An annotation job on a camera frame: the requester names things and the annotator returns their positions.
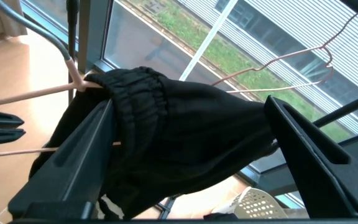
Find beige curtain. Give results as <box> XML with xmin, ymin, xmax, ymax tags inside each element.
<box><xmin>0</xmin><ymin>0</ymin><xmax>29</xmax><ymax>38</ymax></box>

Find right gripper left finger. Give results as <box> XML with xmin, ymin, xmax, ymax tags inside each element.
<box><xmin>7</xmin><ymin>99</ymin><xmax>116</xmax><ymax>220</ymax></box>

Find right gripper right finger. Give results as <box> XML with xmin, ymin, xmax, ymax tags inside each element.
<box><xmin>263</xmin><ymin>95</ymin><xmax>358</xmax><ymax>218</ymax></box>

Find black clothes rack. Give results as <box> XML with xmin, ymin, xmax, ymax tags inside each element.
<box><xmin>66</xmin><ymin>0</ymin><xmax>358</xmax><ymax>220</ymax></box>

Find black shorts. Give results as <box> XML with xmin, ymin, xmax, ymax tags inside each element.
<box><xmin>29</xmin><ymin>66</ymin><xmax>278</xmax><ymax>220</ymax></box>

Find window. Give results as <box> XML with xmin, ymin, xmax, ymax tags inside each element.
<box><xmin>20</xmin><ymin>0</ymin><xmax>358</xmax><ymax>210</ymax></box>

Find white laundry basket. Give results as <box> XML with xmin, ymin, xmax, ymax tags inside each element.
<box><xmin>220</xmin><ymin>186</ymin><xmax>290</xmax><ymax>220</ymax></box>

